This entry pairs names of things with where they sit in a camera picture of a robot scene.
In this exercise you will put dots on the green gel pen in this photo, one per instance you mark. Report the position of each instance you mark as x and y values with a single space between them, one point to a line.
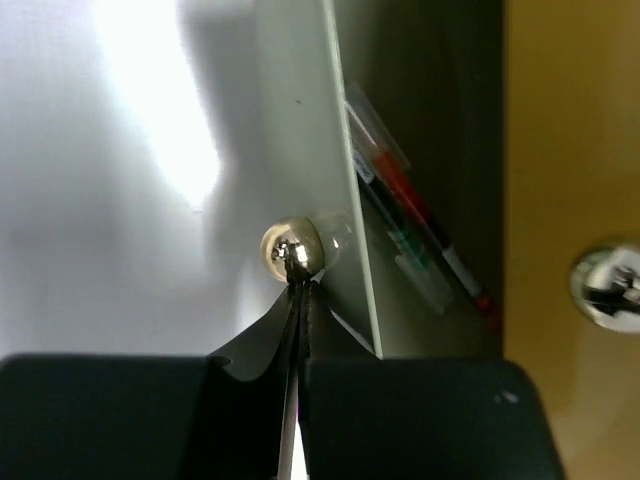
413 258

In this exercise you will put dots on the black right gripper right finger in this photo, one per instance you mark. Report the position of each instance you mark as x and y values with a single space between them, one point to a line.
363 417

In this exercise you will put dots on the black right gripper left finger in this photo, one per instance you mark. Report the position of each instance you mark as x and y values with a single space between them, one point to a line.
225 415

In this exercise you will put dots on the round cream drawer organizer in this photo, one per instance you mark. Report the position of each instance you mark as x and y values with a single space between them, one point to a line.
520 120

